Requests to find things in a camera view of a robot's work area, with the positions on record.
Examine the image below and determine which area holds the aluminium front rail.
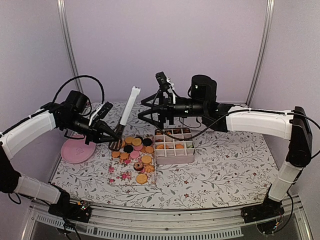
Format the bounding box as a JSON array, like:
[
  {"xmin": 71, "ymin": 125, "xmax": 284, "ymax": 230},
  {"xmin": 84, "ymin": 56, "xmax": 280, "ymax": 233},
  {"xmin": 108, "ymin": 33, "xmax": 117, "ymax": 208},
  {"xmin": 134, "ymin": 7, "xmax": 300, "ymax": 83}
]
[{"xmin": 22, "ymin": 196, "xmax": 313, "ymax": 240}]

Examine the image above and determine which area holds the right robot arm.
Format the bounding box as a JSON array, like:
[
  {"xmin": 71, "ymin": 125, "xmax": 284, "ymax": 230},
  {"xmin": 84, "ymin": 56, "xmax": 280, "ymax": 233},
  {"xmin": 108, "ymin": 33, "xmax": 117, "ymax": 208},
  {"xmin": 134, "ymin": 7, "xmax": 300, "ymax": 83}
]
[{"xmin": 137, "ymin": 72, "xmax": 315, "ymax": 223}]

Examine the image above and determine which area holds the pink round plate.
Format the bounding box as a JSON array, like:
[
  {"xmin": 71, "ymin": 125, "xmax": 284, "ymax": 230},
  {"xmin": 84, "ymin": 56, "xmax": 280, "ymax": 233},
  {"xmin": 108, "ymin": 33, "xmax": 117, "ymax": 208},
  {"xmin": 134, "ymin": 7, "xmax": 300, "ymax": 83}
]
[{"xmin": 60, "ymin": 134, "xmax": 96, "ymax": 164}]

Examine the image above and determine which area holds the floral patterned tablecloth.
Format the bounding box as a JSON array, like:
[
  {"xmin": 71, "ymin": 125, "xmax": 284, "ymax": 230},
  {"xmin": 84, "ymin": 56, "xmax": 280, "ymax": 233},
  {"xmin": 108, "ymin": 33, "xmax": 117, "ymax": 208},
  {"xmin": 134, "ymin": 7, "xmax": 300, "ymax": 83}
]
[{"xmin": 51, "ymin": 131, "xmax": 278, "ymax": 209}]

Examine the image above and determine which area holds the yellow dotted round biscuit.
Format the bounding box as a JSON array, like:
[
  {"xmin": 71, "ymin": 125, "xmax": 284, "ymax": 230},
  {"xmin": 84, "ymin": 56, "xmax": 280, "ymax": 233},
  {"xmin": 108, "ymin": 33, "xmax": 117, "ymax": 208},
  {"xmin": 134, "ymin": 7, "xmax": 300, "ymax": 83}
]
[{"xmin": 135, "ymin": 173, "xmax": 148, "ymax": 185}]

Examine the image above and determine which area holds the chocolate sprinkle donut cookie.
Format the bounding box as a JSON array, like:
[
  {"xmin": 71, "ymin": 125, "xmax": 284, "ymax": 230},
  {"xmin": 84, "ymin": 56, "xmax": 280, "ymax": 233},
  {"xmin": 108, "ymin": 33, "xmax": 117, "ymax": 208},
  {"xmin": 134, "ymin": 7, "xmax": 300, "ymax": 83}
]
[{"xmin": 133, "ymin": 162, "xmax": 144, "ymax": 172}]

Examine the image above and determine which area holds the floral rectangular tray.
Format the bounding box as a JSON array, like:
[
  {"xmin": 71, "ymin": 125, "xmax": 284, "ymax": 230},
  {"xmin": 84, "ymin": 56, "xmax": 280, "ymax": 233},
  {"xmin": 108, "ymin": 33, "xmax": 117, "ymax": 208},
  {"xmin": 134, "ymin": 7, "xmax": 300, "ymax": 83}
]
[{"xmin": 107, "ymin": 134, "xmax": 156, "ymax": 186}]

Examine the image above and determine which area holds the swirl butter cookie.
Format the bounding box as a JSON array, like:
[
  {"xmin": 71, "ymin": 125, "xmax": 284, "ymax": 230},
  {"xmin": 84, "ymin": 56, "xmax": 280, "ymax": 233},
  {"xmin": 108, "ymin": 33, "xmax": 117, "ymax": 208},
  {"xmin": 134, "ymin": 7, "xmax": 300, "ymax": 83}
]
[{"xmin": 144, "ymin": 164, "xmax": 155, "ymax": 174}]

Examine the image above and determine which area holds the pink tin with white dividers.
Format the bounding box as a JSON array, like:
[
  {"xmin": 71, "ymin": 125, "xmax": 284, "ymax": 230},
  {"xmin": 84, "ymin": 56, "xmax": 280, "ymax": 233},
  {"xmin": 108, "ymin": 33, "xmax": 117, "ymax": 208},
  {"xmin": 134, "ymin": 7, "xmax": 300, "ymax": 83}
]
[{"xmin": 153, "ymin": 127, "xmax": 195, "ymax": 165}]

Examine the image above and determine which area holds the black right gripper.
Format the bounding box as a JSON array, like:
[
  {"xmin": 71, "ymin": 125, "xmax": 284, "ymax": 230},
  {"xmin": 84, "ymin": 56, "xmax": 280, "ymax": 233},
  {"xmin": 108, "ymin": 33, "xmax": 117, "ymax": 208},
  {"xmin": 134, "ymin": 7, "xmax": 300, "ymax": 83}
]
[{"xmin": 137, "ymin": 90, "xmax": 207, "ymax": 129}]

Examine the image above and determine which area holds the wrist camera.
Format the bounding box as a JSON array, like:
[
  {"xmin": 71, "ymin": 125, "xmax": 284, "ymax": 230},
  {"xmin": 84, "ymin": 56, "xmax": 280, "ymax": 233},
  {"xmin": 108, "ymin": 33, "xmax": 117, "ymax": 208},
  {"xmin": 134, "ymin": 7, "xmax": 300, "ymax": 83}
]
[
  {"xmin": 155, "ymin": 71, "xmax": 176, "ymax": 103},
  {"xmin": 88, "ymin": 101, "xmax": 114, "ymax": 126}
]

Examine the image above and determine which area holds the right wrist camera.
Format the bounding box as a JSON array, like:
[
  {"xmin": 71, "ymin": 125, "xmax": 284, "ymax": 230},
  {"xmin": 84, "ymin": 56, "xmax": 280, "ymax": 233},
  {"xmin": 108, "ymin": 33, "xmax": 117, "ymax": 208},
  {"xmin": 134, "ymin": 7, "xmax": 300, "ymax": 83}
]
[{"xmin": 155, "ymin": 71, "xmax": 176, "ymax": 103}]

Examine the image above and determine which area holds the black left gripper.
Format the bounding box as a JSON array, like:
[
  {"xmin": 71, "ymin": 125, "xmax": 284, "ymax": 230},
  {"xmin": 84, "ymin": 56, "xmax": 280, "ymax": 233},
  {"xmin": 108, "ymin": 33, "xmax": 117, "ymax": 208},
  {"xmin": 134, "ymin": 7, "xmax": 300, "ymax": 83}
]
[{"xmin": 62, "ymin": 113, "xmax": 120, "ymax": 145}]

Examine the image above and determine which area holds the black sandwich cookie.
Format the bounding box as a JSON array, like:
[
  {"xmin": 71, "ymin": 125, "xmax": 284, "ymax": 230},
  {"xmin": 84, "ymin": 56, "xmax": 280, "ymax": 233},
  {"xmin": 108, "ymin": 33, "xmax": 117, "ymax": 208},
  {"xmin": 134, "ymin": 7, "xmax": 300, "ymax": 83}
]
[{"xmin": 142, "ymin": 138, "xmax": 153, "ymax": 147}]

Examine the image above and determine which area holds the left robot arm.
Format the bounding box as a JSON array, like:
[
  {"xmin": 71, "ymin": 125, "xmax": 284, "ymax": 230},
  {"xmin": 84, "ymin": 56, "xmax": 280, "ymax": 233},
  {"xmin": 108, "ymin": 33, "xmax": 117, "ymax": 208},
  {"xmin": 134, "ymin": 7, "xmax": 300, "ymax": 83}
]
[{"xmin": 0, "ymin": 90, "xmax": 120, "ymax": 218}]

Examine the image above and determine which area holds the pink sandwich cookie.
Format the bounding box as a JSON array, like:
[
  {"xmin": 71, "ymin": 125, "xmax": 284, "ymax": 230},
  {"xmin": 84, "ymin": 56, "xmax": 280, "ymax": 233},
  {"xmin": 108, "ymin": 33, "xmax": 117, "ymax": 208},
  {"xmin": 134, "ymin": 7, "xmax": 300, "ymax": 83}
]
[{"xmin": 130, "ymin": 150, "xmax": 140, "ymax": 159}]

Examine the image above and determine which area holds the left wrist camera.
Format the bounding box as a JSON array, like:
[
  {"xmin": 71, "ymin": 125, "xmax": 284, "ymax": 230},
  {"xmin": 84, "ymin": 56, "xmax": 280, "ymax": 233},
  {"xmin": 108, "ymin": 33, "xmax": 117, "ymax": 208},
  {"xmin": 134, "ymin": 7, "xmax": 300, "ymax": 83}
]
[{"xmin": 88, "ymin": 101, "xmax": 114, "ymax": 126}]

